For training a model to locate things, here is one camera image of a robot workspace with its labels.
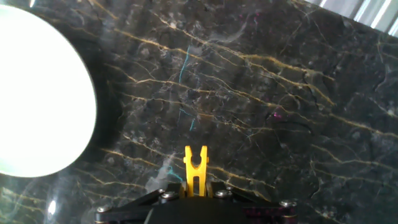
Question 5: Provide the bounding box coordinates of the pale green round plate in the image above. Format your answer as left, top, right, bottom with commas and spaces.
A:
0, 3, 98, 179

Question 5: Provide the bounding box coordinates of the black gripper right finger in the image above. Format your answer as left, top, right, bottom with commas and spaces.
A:
207, 181, 299, 224

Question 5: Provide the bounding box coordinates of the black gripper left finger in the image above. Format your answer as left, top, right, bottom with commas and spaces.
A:
94, 182, 187, 224

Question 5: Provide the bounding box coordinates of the yellow plastic clamp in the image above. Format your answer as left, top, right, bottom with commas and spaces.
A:
183, 145, 209, 198

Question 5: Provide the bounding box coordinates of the black marble pattern mat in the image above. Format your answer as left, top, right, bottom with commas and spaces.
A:
0, 0, 398, 224

